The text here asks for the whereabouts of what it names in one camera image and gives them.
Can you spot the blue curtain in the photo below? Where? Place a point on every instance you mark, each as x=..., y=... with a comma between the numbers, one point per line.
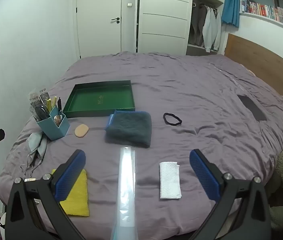
x=231, y=2

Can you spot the black flat rectangular card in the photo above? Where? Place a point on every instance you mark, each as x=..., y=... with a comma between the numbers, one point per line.
x=252, y=107

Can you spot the white hanging jacket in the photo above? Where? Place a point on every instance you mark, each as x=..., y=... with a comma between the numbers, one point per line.
x=211, y=30

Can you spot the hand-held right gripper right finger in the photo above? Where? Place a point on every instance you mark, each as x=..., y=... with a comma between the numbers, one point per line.
x=205, y=176

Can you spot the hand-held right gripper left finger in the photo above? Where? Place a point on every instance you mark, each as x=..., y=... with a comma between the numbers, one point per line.
x=70, y=177

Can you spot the clear plastic sleeve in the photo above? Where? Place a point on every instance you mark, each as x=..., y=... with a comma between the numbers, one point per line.
x=127, y=180

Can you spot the blue pen holder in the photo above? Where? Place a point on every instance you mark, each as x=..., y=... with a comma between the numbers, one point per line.
x=54, y=128

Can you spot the dark green tray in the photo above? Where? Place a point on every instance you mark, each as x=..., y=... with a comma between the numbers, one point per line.
x=101, y=100

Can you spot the black hair band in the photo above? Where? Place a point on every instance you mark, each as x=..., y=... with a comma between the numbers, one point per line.
x=167, y=118

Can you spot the clear printed packet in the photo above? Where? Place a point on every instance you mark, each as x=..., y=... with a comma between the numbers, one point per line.
x=40, y=97

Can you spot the grey hanging jacket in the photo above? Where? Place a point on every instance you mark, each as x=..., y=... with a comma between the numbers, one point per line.
x=197, y=27

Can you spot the beige powder puff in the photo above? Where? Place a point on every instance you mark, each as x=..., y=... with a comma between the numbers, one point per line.
x=81, y=130

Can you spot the row of books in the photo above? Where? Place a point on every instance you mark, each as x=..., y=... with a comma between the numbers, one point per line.
x=269, y=11

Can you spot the yellow folded cloth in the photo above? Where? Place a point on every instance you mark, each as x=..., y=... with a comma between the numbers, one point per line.
x=79, y=195

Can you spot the dark grey towel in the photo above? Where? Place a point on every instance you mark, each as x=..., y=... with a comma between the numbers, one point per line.
x=130, y=128

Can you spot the white wardrobe door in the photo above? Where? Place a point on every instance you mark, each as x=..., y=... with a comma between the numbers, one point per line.
x=165, y=17

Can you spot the white room door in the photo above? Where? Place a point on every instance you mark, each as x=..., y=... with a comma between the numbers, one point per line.
x=99, y=17

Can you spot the yellow pen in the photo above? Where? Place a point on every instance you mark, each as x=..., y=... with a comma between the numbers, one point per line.
x=49, y=104

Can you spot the grey face mask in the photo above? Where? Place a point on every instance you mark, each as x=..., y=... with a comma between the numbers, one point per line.
x=37, y=147

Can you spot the white folded tissue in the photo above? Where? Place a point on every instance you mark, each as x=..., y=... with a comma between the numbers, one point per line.
x=169, y=181

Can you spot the black pen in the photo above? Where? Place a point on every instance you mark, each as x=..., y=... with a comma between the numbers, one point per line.
x=60, y=104

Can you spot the wooden headboard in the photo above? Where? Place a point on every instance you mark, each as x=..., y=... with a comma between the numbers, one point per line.
x=261, y=60

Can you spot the black round hairbrush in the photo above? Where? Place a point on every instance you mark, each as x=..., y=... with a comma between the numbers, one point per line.
x=41, y=112

